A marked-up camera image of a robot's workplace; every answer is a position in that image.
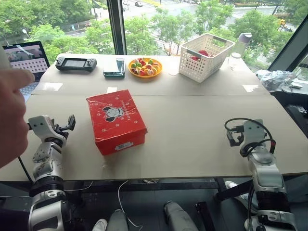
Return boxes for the dark window frame post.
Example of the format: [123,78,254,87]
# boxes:
[106,0,128,56]

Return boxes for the clear plastic jar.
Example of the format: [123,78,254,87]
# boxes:
[227,52,242,68]

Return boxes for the person's bare hand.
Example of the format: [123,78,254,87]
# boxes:
[0,45,42,169]

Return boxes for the thin white cable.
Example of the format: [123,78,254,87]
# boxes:
[117,179,144,228]

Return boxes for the grey open laptop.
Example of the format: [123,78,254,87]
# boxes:
[2,40,51,103]

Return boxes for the red item in basket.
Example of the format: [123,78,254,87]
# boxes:
[189,49,215,61]

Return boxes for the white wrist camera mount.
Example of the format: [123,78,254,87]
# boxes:
[241,119,266,148]
[28,115,69,143]

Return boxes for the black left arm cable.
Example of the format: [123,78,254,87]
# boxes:
[17,156,34,183]

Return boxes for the crumpled clear plastic bag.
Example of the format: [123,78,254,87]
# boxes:
[256,69,298,91]

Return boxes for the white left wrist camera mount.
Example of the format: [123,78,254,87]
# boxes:
[28,115,69,143]

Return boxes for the black handheld game console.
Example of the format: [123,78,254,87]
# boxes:
[55,57,98,71]

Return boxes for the water bottle with purple lid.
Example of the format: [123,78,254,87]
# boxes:
[234,32,252,56]

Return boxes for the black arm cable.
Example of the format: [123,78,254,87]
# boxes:
[17,156,34,183]
[224,117,276,158]

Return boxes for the white perforated plastic basket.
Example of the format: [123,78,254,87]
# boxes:
[178,33,236,84]

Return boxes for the small green white box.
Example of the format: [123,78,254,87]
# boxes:
[103,58,126,78]

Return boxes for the yellow plate of colourful sweets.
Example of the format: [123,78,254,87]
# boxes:
[128,57,164,78]

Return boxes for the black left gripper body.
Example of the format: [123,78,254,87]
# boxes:
[53,123,71,136]

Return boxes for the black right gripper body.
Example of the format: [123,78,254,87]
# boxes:
[231,125,245,144]

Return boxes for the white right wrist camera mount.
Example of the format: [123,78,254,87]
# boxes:
[241,119,266,148]

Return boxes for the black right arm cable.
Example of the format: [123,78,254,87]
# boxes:
[224,117,276,158]

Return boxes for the beige cardboard sheet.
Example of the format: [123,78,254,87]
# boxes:
[0,94,308,181]
[30,53,272,96]

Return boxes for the red cardboard box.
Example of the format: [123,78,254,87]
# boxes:
[86,89,148,156]

